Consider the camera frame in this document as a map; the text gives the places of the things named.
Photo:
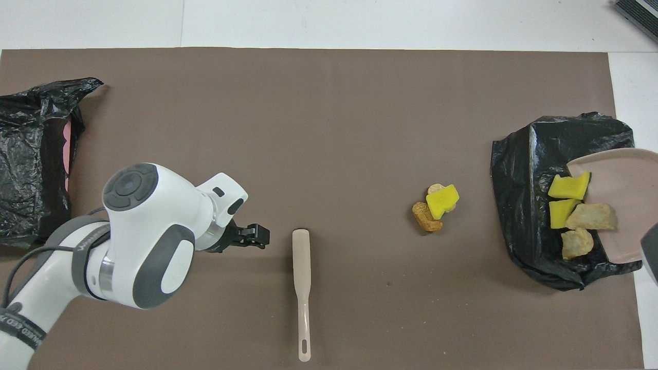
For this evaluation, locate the brown table mat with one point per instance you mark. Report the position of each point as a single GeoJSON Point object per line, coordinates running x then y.
{"type": "Point", "coordinates": [308, 92]}

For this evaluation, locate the beige hand brush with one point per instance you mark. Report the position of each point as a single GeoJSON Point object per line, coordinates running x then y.
{"type": "Point", "coordinates": [302, 257]}

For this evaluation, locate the pink plastic bin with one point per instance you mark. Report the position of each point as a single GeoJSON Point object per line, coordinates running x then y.
{"type": "Point", "coordinates": [67, 149]}

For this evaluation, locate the grey ribbed device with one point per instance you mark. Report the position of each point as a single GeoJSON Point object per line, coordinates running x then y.
{"type": "Point", "coordinates": [640, 13]}

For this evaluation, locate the beige plastic dustpan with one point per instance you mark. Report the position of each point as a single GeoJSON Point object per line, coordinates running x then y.
{"type": "Point", "coordinates": [627, 195]}

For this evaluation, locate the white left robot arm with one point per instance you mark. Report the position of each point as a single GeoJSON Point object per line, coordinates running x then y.
{"type": "Point", "coordinates": [154, 246]}

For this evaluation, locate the loose black trash bag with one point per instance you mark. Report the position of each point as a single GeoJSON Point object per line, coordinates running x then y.
{"type": "Point", "coordinates": [31, 118]}

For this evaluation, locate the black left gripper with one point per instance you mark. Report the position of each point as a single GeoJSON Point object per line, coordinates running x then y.
{"type": "Point", "coordinates": [231, 239]}

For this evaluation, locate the small beige sponge piece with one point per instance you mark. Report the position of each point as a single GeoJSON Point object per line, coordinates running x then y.
{"type": "Point", "coordinates": [435, 188]}

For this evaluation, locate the yellow sponge piece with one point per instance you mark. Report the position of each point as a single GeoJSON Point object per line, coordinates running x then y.
{"type": "Point", "coordinates": [568, 187]}
{"type": "Point", "coordinates": [441, 201]}
{"type": "Point", "coordinates": [560, 213]}

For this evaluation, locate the brown sponge piece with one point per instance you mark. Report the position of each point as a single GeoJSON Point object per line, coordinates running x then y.
{"type": "Point", "coordinates": [422, 213]}

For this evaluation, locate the taut black trash bag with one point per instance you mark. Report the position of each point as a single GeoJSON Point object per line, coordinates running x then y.
{"type": "Point", "coordinates": [529, 169]}

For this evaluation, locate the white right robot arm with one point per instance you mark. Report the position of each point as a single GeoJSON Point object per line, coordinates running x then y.
{"type": "Point", "coordinates": [652, 252]}

